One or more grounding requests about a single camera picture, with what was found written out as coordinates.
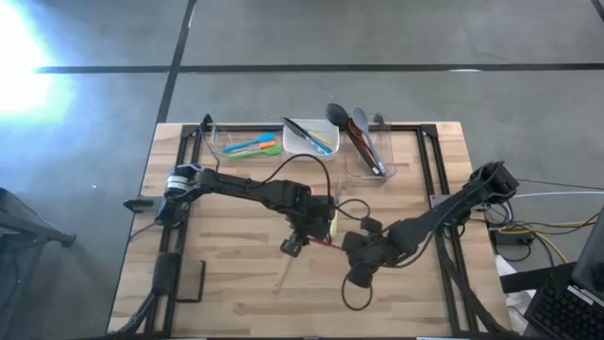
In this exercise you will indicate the white plastic bin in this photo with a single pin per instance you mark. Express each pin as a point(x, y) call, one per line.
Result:
point(292, 153)

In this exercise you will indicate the black nylon ladle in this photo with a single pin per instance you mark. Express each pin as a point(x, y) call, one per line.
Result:
point(336, 114)

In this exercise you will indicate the grey silicone spoon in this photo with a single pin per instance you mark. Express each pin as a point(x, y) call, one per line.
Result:
point(359, 118)

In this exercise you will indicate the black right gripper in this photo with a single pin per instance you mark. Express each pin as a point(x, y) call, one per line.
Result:
point(368, 250)

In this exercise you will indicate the red slotted spoon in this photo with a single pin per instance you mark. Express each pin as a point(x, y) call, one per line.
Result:
point(361, 144)

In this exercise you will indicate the teal silicone spatula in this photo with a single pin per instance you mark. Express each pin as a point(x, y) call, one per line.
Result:
point(250, 141)

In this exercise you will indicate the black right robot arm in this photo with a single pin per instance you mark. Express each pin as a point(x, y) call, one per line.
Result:
point(448, 208)

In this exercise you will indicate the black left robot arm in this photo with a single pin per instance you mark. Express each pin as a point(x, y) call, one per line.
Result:
point(245, 186)

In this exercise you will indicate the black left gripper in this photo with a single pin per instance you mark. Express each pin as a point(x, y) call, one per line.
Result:
point(316, 217)

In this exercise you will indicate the black cart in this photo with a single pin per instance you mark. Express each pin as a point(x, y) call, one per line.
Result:
point(28, 226)

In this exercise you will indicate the black laptop keyboard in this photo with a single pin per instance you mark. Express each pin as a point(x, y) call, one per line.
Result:
point(561, 311)

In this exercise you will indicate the dark monitor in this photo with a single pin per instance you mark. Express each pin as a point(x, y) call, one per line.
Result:
point(592, 264)

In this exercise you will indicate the black rounded rectangular holder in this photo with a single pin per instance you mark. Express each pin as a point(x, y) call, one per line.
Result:
point(204, 278)

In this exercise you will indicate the clear plastic bin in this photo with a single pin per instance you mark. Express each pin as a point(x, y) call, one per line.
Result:
point(222, 141)
point(389, 141)

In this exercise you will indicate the black rig frame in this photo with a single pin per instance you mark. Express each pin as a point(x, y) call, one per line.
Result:
point(415, 127)

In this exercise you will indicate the white cloth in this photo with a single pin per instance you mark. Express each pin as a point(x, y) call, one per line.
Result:
point(505, 271)

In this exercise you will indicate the black power box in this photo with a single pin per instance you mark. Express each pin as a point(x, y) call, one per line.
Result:
point(507, 237)

